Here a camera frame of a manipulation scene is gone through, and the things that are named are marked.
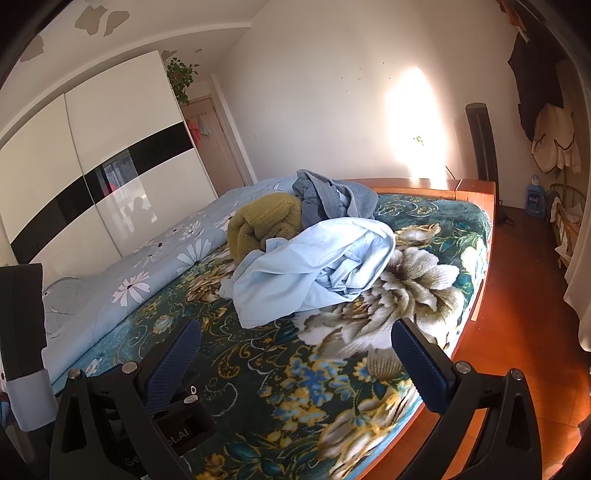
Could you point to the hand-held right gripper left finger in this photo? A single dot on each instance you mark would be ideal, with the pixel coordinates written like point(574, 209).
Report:
point(175, 364)

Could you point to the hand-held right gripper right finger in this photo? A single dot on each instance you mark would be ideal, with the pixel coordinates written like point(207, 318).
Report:
point(420, 364)

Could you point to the light blue shirt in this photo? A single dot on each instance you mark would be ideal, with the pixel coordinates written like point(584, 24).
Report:
point(295, 277)

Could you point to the clothes hanging on door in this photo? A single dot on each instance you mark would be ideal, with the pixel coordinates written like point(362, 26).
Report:
point(198, 128)

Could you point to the pale blue floral quilt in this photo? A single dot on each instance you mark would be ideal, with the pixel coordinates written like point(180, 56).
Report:
point(138, 277)

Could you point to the green floral blanket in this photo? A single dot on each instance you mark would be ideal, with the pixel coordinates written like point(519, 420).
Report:
point(277, 369)

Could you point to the pale blue cloth strip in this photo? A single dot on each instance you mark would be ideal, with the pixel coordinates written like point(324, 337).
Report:
point(32, 401)

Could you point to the olive knitted sweater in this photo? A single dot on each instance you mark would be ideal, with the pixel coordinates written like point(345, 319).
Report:
point(258, 221)

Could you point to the white curtain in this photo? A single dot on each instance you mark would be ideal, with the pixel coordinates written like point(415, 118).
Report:
point(581, 286)

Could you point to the grey hoodie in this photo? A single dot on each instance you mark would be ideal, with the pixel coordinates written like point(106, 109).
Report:
point(318, 198)

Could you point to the rattan chair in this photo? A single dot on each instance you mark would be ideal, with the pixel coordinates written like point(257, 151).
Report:
point(565, 230)

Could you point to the blue detergent bottle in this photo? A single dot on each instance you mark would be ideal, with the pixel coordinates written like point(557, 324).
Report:
point(534, 196)

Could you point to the wooden door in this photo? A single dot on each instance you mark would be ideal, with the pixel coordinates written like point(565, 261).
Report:
point(221, 147)

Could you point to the black tower fan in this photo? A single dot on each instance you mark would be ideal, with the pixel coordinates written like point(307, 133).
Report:
point(482, 147)

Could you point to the white wardrobe with black stripe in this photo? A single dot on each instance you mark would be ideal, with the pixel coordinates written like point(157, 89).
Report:
point(46, 161)

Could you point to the cream hanging coat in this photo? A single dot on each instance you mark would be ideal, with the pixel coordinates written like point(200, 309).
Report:
point(551, 134)

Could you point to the green potted plant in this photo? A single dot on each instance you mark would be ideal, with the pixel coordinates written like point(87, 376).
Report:
point(181, 78)

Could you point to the black hanging coat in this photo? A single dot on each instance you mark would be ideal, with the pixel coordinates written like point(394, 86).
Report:
point(535, 83)

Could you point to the orange wooden bed frame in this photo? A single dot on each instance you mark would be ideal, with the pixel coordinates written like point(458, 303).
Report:
point(406, 186)

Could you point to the small green wall hook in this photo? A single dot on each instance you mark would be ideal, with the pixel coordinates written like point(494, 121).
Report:
point(419, 140)

